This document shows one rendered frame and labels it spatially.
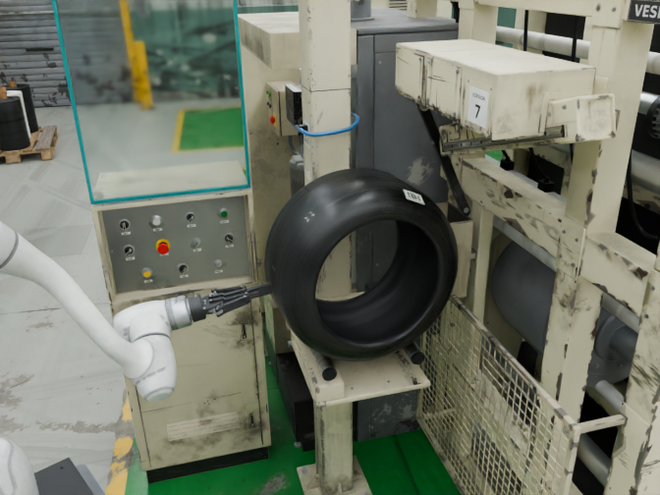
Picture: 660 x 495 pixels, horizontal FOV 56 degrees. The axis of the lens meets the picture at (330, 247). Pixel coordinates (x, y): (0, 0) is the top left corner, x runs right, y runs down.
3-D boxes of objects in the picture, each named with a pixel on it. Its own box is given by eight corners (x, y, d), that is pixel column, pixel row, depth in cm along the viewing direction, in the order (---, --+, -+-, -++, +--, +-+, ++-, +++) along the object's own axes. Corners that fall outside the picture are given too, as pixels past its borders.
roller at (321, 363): (304, 307, 211) (311, 316, 214) (294, 315, 212) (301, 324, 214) (332, 365, 181) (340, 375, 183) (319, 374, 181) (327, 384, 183)
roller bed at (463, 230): (408, 278, 236) (411, 205, 223) (444, 273, 239) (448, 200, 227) (429, 303, 219) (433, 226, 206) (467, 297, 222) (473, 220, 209)
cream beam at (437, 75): (392, 92, 190) (393, 42, 183) (467, 87, 195) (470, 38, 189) (488, 142, 136) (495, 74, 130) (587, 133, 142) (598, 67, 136)
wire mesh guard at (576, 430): (415, 418, 253) (423, 266, 223) (419, 418, 253) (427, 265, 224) (538, 625, 174) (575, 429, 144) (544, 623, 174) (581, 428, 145)
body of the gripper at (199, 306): (187, 305, 170) (220, 297, 171) (185, 291, 177) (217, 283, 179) (193, 328, 173) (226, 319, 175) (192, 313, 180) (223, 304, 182)
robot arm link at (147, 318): (171, 309, 181) (178, 348, 174) (117, 324, 179) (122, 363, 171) (162, 289, 173) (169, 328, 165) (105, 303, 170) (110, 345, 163)
